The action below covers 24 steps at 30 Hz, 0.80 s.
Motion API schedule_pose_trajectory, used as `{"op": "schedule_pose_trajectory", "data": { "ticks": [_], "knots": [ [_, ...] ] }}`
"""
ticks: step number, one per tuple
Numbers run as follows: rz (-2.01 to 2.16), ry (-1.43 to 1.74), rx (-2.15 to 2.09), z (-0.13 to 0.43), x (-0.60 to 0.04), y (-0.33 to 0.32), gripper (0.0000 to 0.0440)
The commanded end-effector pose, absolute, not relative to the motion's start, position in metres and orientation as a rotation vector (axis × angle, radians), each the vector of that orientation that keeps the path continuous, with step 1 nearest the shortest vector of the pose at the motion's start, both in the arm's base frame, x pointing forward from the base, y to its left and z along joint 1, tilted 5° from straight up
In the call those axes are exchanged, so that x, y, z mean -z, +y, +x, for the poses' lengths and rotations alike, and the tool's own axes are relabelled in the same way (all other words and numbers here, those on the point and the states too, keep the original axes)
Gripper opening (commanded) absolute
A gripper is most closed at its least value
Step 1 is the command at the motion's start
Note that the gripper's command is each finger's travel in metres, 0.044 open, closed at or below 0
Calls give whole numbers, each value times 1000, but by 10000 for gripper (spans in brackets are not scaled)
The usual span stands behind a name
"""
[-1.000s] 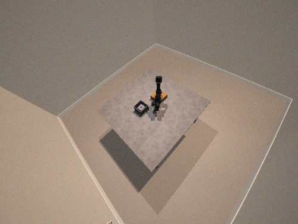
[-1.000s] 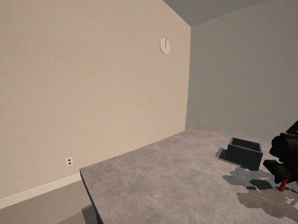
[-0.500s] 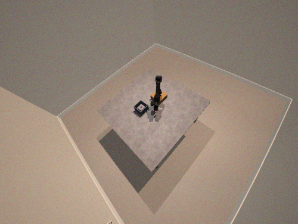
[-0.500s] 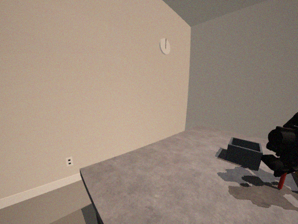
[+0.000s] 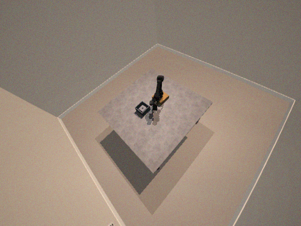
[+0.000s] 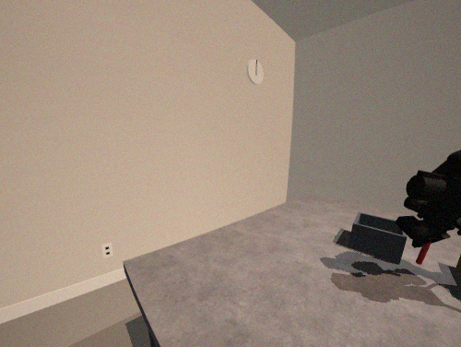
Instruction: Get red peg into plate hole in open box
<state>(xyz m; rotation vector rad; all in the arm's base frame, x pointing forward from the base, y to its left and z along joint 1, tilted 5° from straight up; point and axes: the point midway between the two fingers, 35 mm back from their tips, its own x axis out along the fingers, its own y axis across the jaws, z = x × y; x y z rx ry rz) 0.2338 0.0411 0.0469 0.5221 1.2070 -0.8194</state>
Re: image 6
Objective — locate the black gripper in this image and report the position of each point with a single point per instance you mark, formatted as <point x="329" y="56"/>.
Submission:
<point x="436" y="222"/>

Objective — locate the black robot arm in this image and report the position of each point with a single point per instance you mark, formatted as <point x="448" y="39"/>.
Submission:
<point x="443" y="185"/>

